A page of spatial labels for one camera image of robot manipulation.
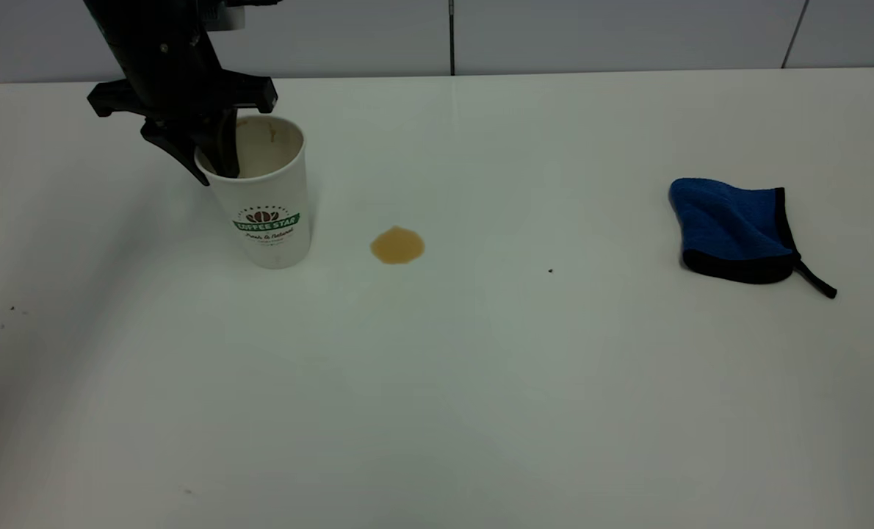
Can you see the white paper coffee cup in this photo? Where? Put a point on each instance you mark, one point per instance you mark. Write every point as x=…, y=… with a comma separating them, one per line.
x=272, y=198

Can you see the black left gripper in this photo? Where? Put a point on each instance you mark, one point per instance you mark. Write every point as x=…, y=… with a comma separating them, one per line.
x=165, y=66

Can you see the brown coffee spill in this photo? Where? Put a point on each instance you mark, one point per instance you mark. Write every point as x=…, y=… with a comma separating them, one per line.
x=397, y=246

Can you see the blue cloth with black trim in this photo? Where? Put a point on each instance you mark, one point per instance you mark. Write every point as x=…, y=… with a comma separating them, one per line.
x=727, y=224

